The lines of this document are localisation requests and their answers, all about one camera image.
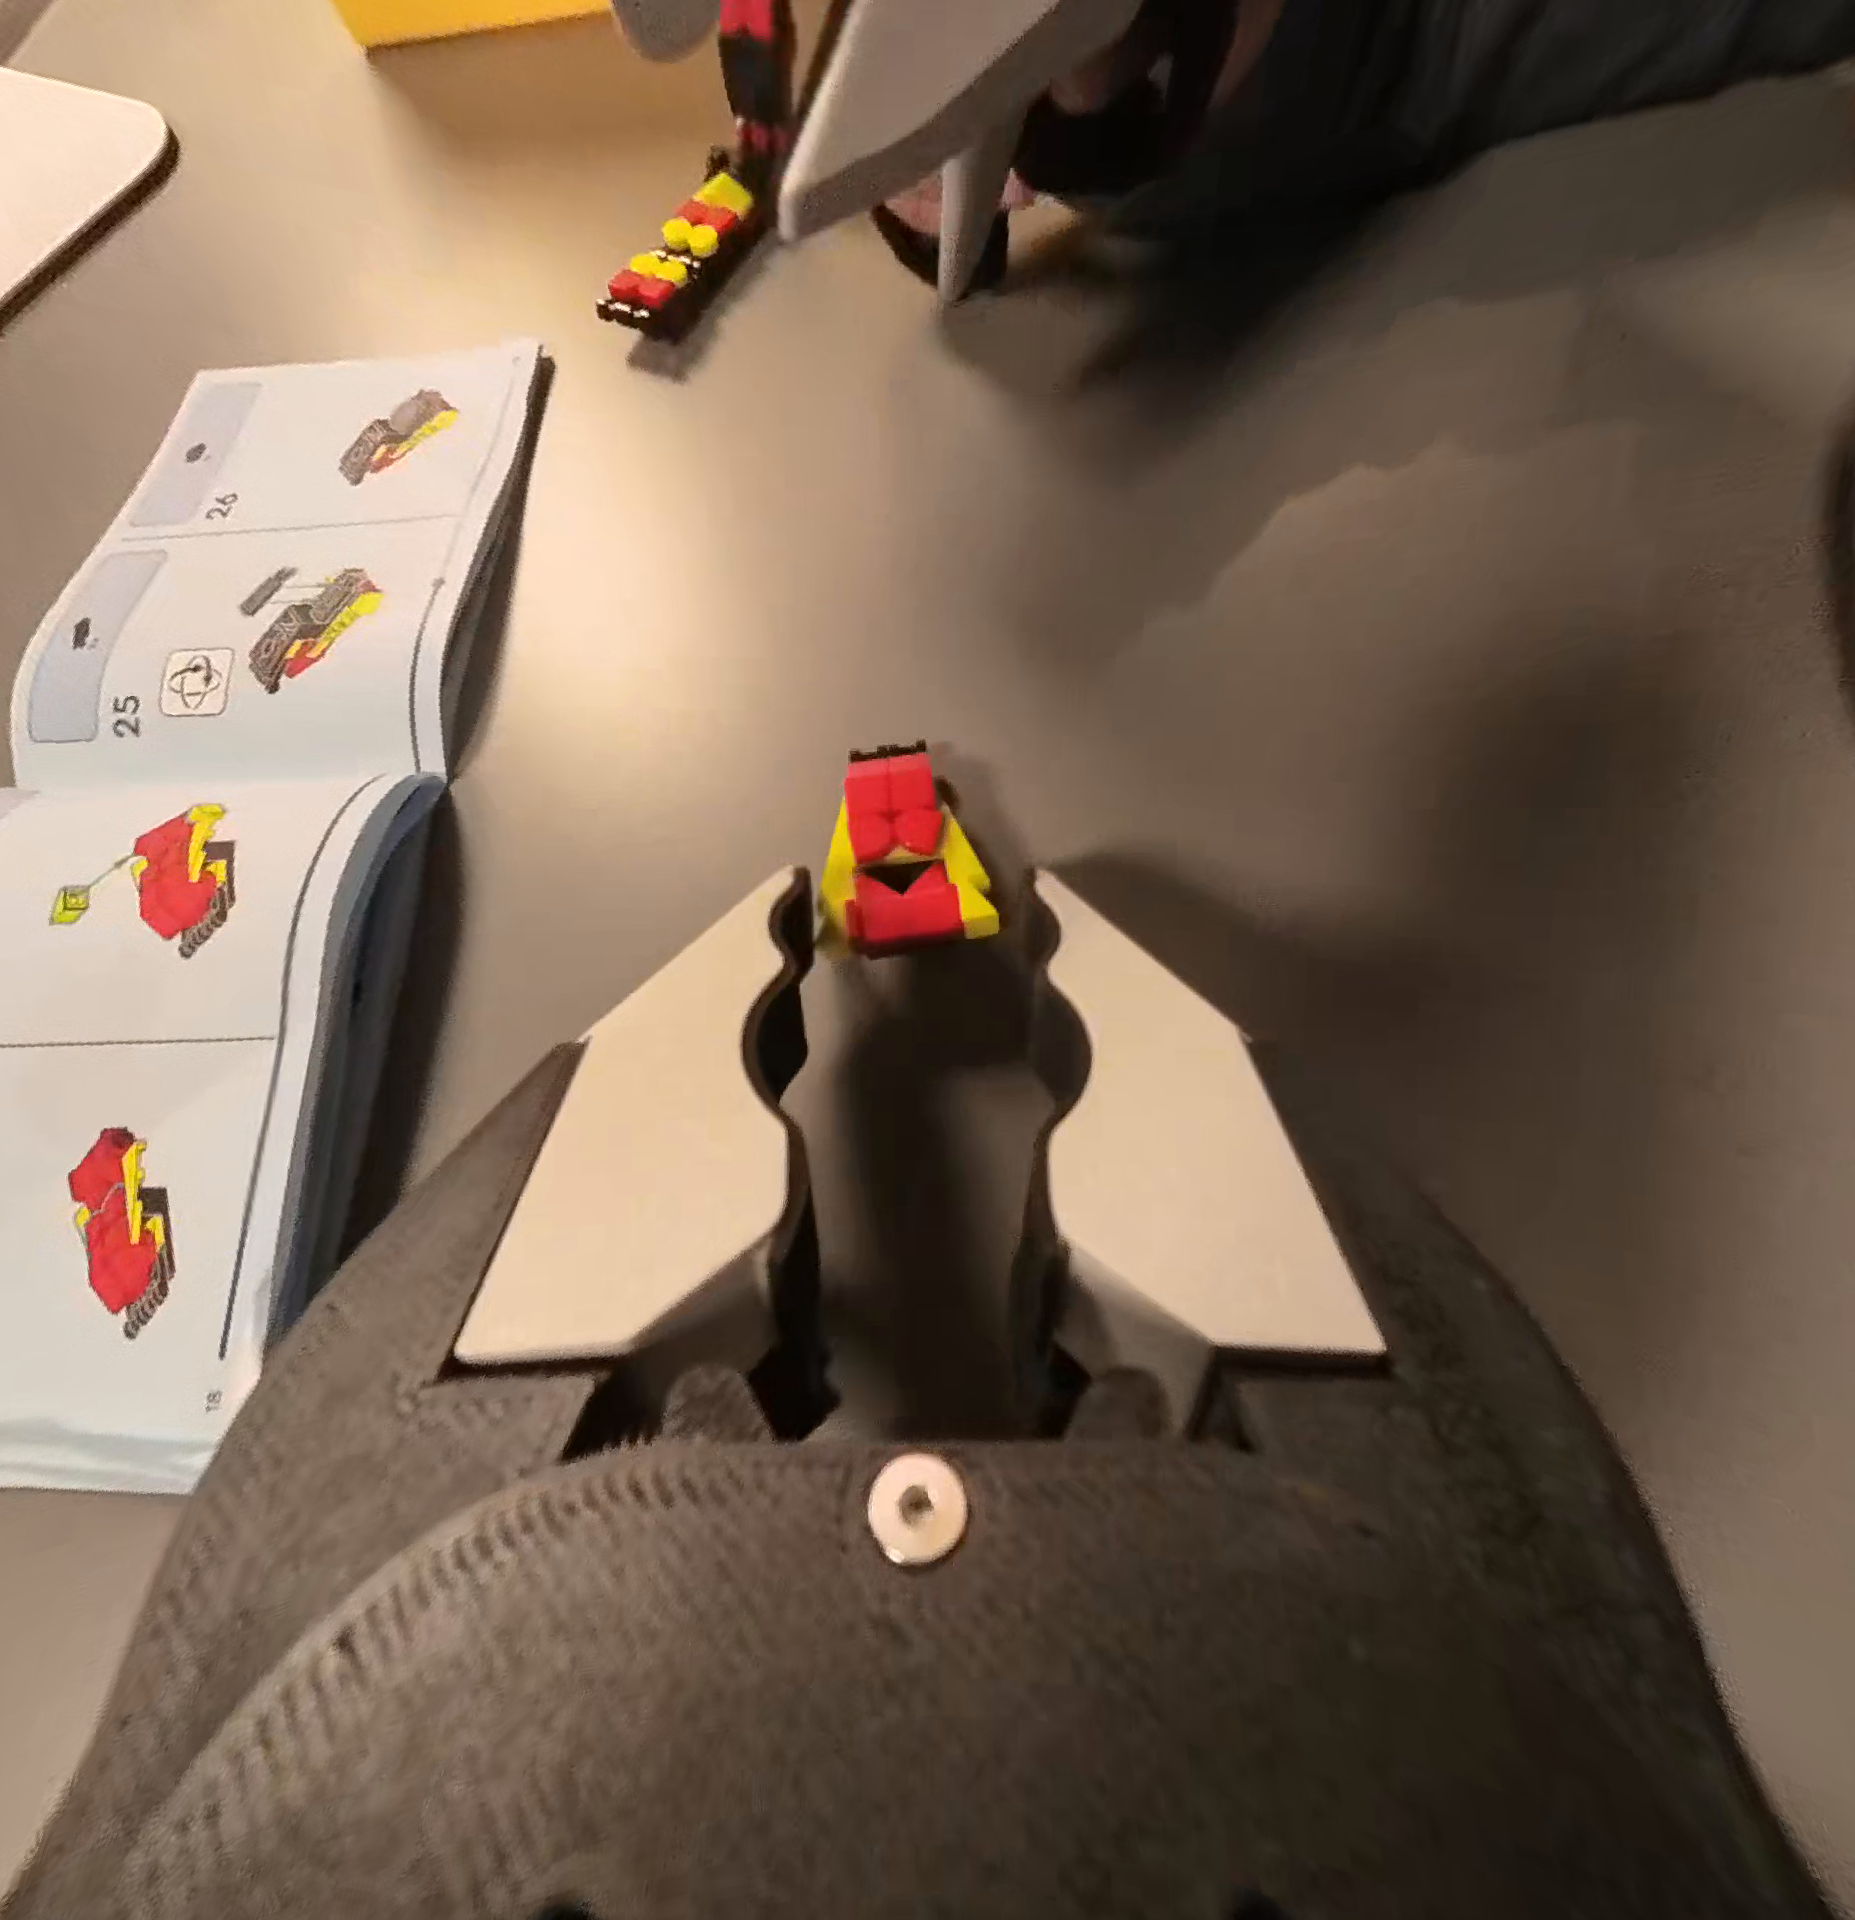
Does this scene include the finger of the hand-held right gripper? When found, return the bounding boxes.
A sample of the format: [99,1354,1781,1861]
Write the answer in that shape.
[613,0,737,65]
[778,0,1142,246]

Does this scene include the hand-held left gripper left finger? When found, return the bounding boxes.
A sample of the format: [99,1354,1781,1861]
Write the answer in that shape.
[450,867,817,1371]

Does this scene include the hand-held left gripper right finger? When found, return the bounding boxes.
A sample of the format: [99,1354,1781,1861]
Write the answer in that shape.
[1029,867,1392,1363]

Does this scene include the long black red lego tail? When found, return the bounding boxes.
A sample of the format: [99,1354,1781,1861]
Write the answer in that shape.
[596,0,798,345]

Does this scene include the red yellow lego model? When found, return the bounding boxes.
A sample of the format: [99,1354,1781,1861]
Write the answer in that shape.
[816,738,1008,959]

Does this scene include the person's right forearm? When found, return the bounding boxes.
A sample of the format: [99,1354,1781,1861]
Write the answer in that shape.
[1166,0,1855,303]

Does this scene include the person's right hand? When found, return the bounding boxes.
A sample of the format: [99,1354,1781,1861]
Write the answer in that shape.
[999,0,1275,215]

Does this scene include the yellow plastic bin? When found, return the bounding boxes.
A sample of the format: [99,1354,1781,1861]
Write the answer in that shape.
[331,0,615,51]

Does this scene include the open instruction booklet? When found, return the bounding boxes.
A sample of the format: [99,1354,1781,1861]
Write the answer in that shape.
[0,338,555,1494]

